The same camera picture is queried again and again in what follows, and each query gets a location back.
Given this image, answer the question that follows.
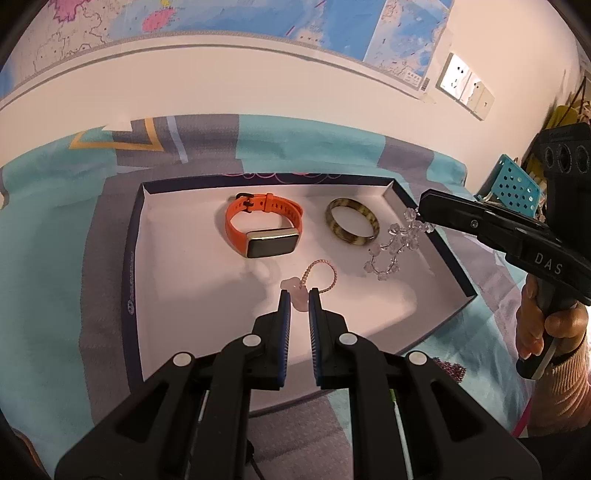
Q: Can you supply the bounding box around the wall map poster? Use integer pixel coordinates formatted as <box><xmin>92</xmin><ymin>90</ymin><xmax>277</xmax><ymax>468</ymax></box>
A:
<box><xmin>0</xmin><ymin>0</ymin><xmax>455</xmax><ymax>114</ymax></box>

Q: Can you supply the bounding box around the white shallow box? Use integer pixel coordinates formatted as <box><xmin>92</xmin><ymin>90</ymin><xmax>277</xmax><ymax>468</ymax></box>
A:
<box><xmin>121</xmin><ymin>174</ymin><xmax>478</xmax><ymax>414</ymax></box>

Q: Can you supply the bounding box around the yellow bag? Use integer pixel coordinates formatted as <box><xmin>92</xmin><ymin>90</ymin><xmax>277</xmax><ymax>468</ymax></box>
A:
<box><xmin>545</xmin><ymin>105</ymin><xmax>581</xmax><ymax>131</ymax></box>

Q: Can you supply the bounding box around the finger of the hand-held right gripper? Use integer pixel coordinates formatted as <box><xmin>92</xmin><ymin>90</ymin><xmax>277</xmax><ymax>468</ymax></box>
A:
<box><xmin>418</xmin><ymin>188</ymin><xmax>552</xmax><ymax>252</ymax></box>

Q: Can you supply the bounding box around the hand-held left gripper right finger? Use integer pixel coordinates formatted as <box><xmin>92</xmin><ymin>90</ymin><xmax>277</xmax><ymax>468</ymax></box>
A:
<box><xmin>308</xmin><ymin>287</ymin><xmax>541</xmax><ymax>480</ymax></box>

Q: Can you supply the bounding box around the black cable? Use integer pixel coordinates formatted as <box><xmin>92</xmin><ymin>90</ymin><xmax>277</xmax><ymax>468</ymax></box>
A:
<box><xmin>246</xmin><ymin>440</ymin><xmax>265</xmax><ymax>480</ymax></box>

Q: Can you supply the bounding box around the teal and grey printed blanket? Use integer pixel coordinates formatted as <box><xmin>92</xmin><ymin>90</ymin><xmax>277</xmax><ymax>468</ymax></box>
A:
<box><xmin>0</xmin><ymin>113</ymin><xmax>532</xmax><ymax>480</ymax></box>

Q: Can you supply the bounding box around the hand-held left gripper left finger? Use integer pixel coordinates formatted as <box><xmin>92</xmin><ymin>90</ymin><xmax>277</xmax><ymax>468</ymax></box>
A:
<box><xmin>54</xmin><ymin>288</ymin><xmax>293</xmax><ymax>480</ymax></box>

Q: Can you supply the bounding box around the white wall socket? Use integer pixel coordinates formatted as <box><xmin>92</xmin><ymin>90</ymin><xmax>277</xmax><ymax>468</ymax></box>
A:
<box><xmin>472</xmin><ymin>83</ymin><xmax>496</xmax><ymax>121</ymax></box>
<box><xmin>436</xmin><ymin>52</ymin><xmax>469</xmax><ymax>99</ymax></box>
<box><xmin>458</xmin><ymin>71</ymin><xmax>481</xmax><ymax>108</ymax></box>

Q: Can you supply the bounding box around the person's right hand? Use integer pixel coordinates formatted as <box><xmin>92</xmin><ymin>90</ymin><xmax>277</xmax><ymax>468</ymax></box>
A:
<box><xmin>515</xmin><ymin>276</ymin><xmax>590</xmax><ymax>361</ymax></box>

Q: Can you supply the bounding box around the pink bead bracelet with charm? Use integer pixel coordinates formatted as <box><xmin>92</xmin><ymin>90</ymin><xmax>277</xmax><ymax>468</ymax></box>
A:
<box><xmin>281</xmin><ymin>259</ymin><xmax>341</xmax><ymax>313</ymax></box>

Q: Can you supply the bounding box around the teal perforated basket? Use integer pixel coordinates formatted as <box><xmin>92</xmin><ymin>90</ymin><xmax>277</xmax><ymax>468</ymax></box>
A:
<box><xmin>478</xmin><ymin>154</ymin><xmax>542</xmax><ymax>220</ymax></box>

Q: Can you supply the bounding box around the clear crystal bead bracelet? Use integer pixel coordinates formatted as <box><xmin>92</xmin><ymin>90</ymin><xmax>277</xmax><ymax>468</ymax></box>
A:
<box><xmin>363</xmin><ymin>208</ymin><xmax>436</xmax><ymax>282</ymax></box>

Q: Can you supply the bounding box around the orange smart watch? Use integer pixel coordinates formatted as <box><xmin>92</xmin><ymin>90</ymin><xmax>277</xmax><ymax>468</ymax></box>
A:
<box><xmin>225</xmin><ymin>192</ymin><xmax>305</xmax><ymax>260</ymax></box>

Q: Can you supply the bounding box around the tortoiseshell bangle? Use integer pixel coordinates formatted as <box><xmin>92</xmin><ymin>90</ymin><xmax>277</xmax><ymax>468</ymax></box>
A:
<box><xmin>325</xmin><ymin>198</ymin><xmax>381</xmax><ymax>243</ymax></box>

